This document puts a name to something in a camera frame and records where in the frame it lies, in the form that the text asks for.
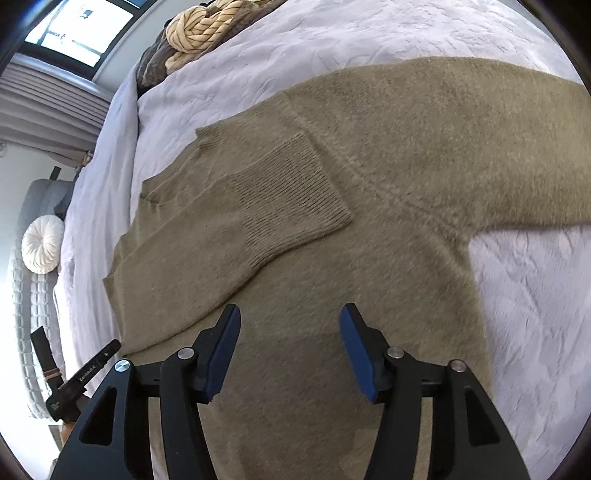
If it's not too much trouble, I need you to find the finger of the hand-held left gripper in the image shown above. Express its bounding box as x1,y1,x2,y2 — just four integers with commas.
30,326,62,386
60,339,122,402

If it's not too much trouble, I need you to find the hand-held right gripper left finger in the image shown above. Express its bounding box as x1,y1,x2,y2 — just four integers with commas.
51,304,242,480

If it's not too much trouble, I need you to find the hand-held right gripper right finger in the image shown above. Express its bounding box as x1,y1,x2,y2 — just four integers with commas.
338,303,532,480

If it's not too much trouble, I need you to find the olive knit sweater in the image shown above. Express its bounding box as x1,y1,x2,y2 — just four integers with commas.
102,54,591,480

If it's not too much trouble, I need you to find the grey quilted headboard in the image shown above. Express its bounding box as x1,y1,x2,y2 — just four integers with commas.
9,178,77,421

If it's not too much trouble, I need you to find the round white pillow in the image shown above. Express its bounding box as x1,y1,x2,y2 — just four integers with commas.
21,215,64,274

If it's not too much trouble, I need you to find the grey pleated curtain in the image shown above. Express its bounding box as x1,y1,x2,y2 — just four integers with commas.
0,53,112,158

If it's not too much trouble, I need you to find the lavender quilted bedspread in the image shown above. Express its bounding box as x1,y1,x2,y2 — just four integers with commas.
54,0,591,480

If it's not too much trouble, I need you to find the pile of beige brown towels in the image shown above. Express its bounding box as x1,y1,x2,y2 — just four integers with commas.
136,0,278,90

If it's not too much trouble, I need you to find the window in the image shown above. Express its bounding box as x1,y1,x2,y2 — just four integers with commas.
23,0,145,71

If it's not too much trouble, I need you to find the beige knot pillow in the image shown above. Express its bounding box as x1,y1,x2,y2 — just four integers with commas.
165,0,260,71

